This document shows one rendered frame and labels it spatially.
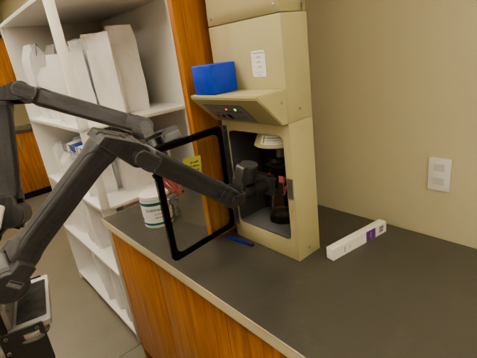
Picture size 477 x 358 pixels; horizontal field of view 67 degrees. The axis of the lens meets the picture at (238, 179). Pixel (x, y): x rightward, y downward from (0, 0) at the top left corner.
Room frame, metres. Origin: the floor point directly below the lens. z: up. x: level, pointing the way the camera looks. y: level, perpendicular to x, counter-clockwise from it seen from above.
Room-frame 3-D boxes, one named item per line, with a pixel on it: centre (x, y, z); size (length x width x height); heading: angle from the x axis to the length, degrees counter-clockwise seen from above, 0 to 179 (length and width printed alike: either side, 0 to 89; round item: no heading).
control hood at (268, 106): (1.13, -0.02, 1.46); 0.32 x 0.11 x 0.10; 39
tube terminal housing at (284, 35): (1.25, -0.16, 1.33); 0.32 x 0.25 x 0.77; 39
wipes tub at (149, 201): (1.51, 0.38, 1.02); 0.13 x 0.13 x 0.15
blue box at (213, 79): (1.20, 0.03, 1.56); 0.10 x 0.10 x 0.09; 39
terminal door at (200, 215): (1.17, 0.15, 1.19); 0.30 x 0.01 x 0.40; 135
